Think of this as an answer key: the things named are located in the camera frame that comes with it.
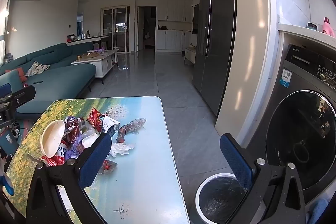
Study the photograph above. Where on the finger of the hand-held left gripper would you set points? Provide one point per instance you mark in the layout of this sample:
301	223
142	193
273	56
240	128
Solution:
6	182

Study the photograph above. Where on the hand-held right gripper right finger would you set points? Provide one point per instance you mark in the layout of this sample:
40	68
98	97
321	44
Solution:
236	161

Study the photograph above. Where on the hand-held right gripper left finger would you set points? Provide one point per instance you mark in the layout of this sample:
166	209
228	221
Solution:
93	158

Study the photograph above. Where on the white tissue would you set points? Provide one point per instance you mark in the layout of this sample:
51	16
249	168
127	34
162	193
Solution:
119	149

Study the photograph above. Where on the red snack wrapper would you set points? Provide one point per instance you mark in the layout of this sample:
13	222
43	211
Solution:
95	119

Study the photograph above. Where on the white round trash bin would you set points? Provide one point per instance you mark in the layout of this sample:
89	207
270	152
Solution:
218	197

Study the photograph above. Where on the small red clear wrapper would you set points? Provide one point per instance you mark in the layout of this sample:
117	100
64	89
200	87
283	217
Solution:
109	166

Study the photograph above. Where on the orange cushion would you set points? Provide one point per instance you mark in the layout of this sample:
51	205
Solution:
19	74

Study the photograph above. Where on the clear plastic bag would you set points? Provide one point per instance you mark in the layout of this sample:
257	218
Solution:
88	132

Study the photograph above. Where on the red printed paper cup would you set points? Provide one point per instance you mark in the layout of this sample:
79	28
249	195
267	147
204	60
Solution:
60	154

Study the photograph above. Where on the floral cushion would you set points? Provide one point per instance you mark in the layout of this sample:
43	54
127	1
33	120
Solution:
38	68

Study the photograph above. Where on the white and black carton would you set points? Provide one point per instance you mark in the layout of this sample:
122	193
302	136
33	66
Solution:
110	125

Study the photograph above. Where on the dark purple snack wrapper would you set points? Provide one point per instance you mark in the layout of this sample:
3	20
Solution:
71	124

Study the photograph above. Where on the blue plastic box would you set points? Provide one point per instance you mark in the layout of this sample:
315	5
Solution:
8	138

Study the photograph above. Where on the teal sofa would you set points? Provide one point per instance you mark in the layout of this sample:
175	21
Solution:
60	79

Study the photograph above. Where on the white paper bowl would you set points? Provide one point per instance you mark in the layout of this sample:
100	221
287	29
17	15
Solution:
52	137

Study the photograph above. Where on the crushed clear plastic bottle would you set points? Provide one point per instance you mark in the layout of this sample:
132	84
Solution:
131	125

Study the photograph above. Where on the grey front-load washing machine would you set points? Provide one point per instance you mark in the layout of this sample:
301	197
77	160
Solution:
302	134

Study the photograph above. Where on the white counter ledge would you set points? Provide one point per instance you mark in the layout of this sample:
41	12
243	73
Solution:
86	40

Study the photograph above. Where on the white coffee table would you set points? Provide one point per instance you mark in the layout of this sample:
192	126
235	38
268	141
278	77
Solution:
105	61

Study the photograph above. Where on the blue towel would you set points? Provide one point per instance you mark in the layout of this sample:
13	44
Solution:
319	212

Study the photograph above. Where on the low white cabinet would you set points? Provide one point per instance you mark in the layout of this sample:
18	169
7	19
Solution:
189	56

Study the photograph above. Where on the glass sliding door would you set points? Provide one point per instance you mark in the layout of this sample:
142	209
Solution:
115	27

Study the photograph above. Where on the dark grey refrigerator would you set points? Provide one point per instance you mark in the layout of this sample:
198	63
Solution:
215	43

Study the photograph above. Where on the dark teal jar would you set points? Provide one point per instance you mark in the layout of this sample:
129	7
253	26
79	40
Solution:
312	26

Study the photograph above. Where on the pink bottle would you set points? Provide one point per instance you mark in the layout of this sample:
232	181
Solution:
328	28

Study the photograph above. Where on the white wall cabinets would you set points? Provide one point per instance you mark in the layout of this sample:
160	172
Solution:
170	37

